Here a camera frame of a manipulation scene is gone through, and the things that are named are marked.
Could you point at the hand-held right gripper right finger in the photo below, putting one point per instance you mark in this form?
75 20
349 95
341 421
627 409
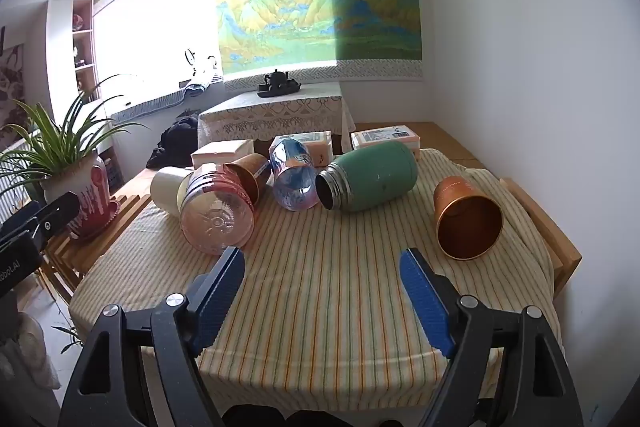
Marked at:
422 297

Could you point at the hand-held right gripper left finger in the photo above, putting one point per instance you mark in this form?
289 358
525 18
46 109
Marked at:
220 299

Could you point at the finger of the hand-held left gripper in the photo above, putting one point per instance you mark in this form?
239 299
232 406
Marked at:
20 213
62 208

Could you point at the pink transparent plastic cup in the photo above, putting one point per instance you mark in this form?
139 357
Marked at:
216 212

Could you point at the cream plastic cup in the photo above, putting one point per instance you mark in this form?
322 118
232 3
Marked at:
164 189

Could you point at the green metal cup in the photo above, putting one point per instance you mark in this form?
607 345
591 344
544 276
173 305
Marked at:
372 177

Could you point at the blue transparent plastic cup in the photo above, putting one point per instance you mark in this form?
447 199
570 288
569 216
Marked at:
294 177

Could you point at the red and white flowerpot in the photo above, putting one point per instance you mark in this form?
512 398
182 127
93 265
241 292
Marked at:
82 187

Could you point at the wooden slatted stand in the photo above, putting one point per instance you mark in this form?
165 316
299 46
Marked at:
65 257

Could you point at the green spider plant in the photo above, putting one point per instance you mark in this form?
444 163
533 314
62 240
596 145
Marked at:
55 137

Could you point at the white cloth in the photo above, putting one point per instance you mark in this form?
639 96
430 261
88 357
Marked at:
22 347

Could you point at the striped tablecloth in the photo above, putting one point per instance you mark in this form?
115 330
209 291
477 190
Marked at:
325 287

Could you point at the black bag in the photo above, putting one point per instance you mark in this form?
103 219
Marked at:
175 142

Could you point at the patterned windowsill cloth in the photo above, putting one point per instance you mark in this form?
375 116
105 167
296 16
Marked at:
155 104

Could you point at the wooden table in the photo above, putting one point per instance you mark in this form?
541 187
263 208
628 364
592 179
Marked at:
550 227

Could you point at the white cardboard box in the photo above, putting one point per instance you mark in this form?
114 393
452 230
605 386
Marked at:
220 153

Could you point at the pink and white box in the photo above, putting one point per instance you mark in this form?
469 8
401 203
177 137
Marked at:
385 139

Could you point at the white and pink bookshelf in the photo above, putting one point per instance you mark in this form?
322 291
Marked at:
62 37

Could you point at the orange cardboard box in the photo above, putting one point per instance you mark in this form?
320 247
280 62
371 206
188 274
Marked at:
320 146

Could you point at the lace-covered table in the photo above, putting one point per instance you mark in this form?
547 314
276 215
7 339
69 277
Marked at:
280 117

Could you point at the dark windowsill ornament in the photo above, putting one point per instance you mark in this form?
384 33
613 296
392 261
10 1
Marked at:
192 59

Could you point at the black teapot set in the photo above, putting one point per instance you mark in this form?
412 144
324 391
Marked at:
277 83

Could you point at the floral wall picture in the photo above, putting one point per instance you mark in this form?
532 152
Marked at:
11 87

